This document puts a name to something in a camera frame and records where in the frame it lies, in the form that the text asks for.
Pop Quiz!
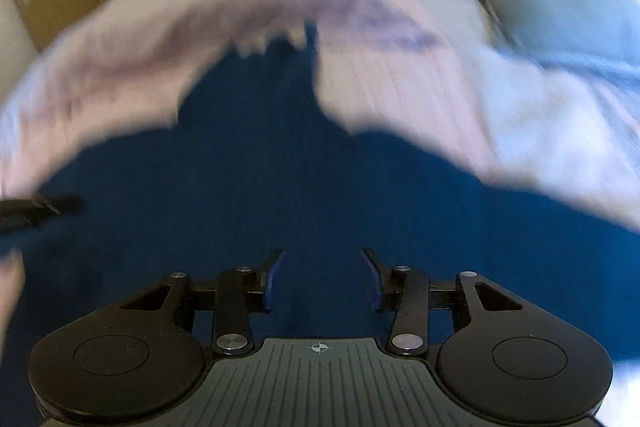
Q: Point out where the grey pillow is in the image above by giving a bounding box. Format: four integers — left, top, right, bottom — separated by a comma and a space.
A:
457, 0, 640, 62

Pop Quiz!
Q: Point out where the lilac fleece blanket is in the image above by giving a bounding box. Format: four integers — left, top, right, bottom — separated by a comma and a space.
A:
0, 0, 361, 208

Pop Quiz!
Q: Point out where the blue knit sweater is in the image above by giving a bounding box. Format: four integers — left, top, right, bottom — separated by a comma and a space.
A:
0, 22, 640, 423

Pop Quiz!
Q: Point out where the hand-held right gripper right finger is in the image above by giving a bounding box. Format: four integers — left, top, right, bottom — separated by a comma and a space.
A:
362, 248, 526, 356

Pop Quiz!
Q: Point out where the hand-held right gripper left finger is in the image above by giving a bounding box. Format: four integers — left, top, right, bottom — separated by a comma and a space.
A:
120, 249, 286, 358

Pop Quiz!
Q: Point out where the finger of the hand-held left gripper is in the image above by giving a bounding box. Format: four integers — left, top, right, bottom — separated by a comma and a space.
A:
0, 194, 85, 235

